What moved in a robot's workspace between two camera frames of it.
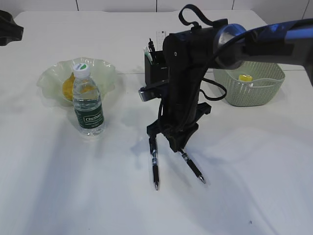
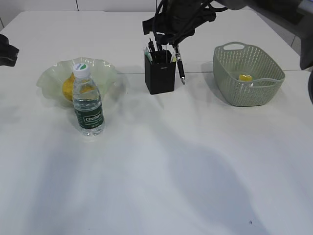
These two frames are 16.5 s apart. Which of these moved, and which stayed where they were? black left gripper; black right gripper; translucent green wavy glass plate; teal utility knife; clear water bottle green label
Moved: black right gripper; black left gripper
Stayed: teal utility knife; translucent green wavy glass plate; clear water bottle green label
